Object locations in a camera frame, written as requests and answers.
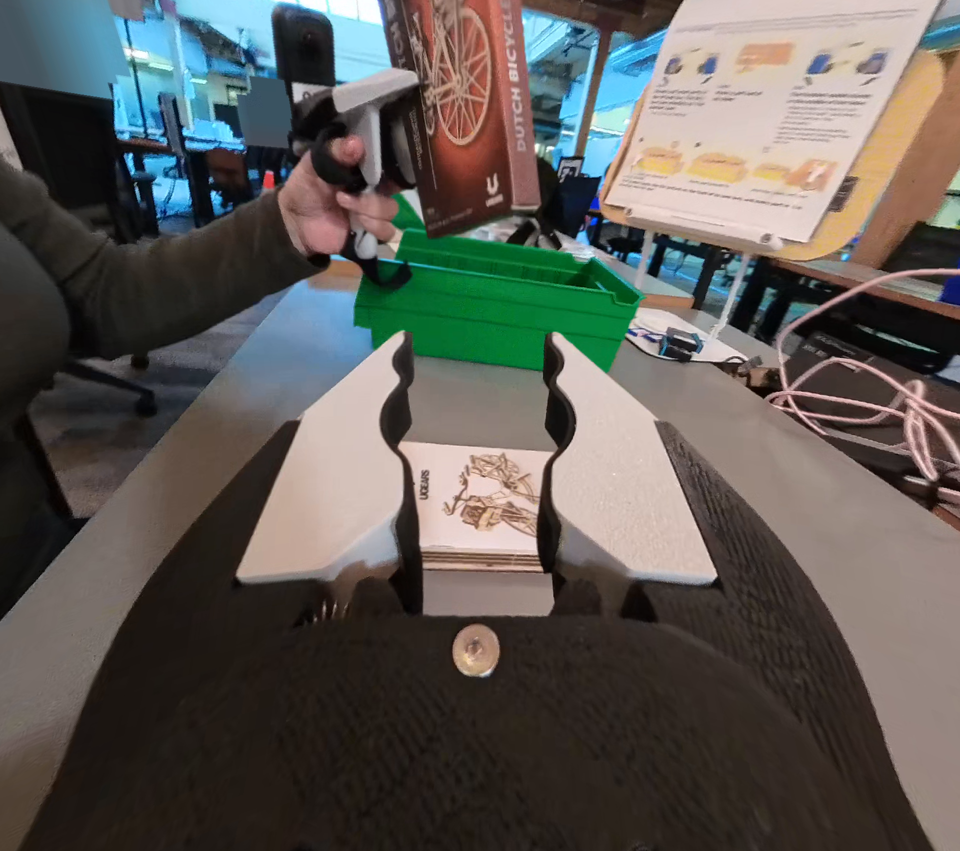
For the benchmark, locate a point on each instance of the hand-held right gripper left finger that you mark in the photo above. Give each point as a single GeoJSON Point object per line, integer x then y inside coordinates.
{"type": "Point", "coordinates": [330, 491]}

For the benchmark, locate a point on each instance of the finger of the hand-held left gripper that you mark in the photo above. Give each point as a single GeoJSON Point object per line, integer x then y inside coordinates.
{"type": "Point", "coordinates": [375, 93]}

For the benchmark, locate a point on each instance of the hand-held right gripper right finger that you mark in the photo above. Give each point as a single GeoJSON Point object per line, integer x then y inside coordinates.
{"type": "Point", "coordinates": [637, 491]}

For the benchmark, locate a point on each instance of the brown model kit box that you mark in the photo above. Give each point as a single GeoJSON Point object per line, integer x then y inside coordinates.
{"type": "Point", "coordinates": [465, 41]}

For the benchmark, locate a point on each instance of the white instruction booklet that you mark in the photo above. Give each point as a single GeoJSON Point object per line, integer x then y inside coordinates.
{"type": "Point", "coordinates": [439, 536]}

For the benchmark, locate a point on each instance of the green plastic bin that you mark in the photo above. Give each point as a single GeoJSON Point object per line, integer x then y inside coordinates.
{"type": "Point", "coordinates": [487, 318]}

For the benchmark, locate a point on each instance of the person's left forearm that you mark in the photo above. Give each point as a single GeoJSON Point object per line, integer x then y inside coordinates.
{"type": "Point", "coordinates": [150, 281]}

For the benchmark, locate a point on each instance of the person's left hand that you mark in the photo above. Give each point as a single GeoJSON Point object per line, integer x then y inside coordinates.
{"type": "Point", "coordinates": [315, 213]}

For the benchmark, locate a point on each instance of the small black blue device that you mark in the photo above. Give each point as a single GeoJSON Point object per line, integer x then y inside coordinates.
{"type": "Point", "coordinates": [679, 345]}

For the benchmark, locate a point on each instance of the black office chair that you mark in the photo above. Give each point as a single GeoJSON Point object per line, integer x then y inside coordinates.
{"type": "Point", "coordinates": [60, 138]}

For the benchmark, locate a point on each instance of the black case with label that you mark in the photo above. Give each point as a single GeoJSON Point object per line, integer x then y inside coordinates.
{"type": "Point", "coordinates": [862, 348]}

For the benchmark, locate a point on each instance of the wooden board stand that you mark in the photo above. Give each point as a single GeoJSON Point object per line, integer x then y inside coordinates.
{"type": "Point", "coordinates": [892, 176]}

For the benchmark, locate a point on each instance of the printed instruction sheet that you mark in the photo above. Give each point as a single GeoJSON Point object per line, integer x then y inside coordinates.
{"type": "Point", "coordinates": [787, 41]}

